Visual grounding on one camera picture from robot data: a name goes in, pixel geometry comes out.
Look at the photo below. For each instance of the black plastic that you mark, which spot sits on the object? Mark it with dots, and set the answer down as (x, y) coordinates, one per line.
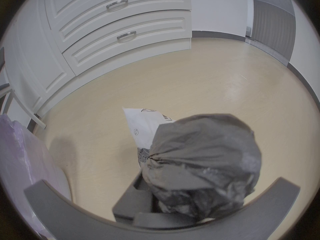
(205, 159)

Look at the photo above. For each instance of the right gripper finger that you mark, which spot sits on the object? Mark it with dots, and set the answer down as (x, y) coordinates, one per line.
(132, 201)

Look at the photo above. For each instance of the white wardrobe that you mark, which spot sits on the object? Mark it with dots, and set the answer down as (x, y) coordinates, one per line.
(100, 34)

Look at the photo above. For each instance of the white chair dark grey seat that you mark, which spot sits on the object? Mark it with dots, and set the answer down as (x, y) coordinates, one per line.
(15, 96)

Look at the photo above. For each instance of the grey curtain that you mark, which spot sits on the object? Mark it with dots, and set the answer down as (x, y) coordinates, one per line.
(272, 26)

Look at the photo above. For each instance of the white trash bin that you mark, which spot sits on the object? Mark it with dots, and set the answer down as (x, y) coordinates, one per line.
(62, 184)

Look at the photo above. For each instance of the purple plastic bag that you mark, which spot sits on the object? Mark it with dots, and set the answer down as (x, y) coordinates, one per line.
(20, 159)

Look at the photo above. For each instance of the white printed paper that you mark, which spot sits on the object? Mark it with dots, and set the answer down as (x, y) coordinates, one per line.
(142, 129)

